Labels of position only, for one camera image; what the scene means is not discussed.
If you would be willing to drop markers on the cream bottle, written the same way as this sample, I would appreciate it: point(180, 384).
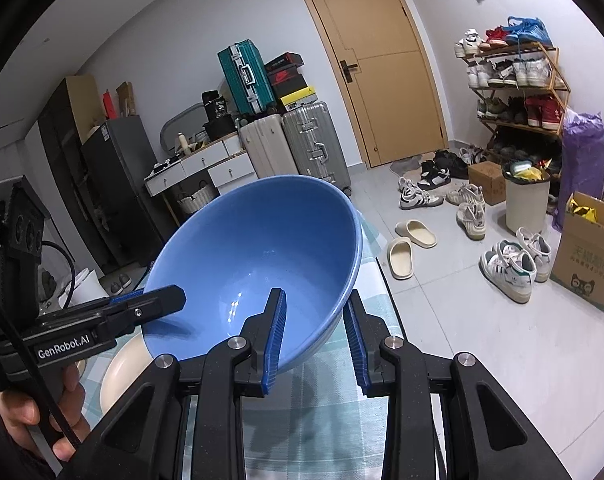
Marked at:
point(183, 144)

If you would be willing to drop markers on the purple plastic bag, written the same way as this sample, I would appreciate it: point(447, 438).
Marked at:
point(584, 160)

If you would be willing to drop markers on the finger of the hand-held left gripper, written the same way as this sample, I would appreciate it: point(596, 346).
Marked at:
point(127, 299)
point(157, 302)

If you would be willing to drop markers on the teal suitcase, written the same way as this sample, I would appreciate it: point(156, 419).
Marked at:
point(242, 75)

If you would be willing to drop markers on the dark tall cabinet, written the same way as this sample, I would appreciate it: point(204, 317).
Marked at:
point(57, 160)

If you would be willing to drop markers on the printed cardboard box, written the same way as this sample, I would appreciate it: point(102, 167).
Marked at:
point(581, 260)

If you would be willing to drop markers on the arched mirror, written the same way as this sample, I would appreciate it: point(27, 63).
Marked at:
point(182, 122)

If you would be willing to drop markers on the wooden door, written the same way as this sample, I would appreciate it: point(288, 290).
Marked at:
point(371, 110)

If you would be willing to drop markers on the blue bowl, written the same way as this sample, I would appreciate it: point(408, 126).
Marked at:
point(262, 240)

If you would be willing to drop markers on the black fridge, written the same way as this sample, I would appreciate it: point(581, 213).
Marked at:
point(117, 185)

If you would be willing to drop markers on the woven laundry basket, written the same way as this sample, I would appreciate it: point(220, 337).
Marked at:
point(197, 202)

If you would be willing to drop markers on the cream plate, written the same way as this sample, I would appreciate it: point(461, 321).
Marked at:
point(127, 370)

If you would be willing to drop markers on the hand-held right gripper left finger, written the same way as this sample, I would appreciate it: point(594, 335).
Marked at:
point(277, 340)

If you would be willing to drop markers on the beige suitcase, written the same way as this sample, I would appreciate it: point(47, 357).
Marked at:
point(267, 145)

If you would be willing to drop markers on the red paper bag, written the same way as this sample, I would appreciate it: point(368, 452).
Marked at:
point(109, 105)

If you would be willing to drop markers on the black and white sneaker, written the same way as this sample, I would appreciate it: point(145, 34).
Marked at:
point(411, 186)
point(421, 201)

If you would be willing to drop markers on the red and black shoe box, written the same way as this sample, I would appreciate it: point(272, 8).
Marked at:
point(284, 77)

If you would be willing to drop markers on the wooden shoe rack with shoes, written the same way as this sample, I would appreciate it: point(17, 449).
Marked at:
point(526, 72)

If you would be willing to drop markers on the pile of dark shoes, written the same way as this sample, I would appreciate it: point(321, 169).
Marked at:
point(441, 167)

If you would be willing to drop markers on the white drawer dresser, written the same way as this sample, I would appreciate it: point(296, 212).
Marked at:
point(202, 160)

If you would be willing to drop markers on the cream slipper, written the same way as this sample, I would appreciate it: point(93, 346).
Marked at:
point(416, 232)
point(400, 260)

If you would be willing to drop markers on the white trash bin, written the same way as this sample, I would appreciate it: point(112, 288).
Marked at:
point(526, 205)

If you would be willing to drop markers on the black shoe box red stripe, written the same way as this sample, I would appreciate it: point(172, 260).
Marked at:
point(282, 60)

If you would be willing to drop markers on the silver suitcase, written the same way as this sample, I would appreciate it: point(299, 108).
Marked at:
point(312, 140)

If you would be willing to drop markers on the plain cardboard box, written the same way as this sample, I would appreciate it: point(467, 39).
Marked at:
point(486, 185)

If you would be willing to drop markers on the person's left hand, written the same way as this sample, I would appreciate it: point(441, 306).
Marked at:
point(17, 407)

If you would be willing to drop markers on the flat cardboard sheet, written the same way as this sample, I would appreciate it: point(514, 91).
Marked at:
point(84, 105)

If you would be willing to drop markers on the white and green sneaker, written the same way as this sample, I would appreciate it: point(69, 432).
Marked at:
point(506, 275)
point(534, 250)

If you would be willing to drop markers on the worn white sneaker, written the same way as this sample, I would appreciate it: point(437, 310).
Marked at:
point(470, 220)
point(464, 195)

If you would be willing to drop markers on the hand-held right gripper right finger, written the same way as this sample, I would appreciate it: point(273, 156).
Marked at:
point(354, 350)

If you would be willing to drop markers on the black and yellow shoe box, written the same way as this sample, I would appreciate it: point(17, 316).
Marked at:
point(294, 94)

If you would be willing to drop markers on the grey doormat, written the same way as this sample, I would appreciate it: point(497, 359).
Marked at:
point(406, 165)

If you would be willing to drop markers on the black storage box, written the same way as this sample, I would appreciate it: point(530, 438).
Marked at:
point(222, 127)

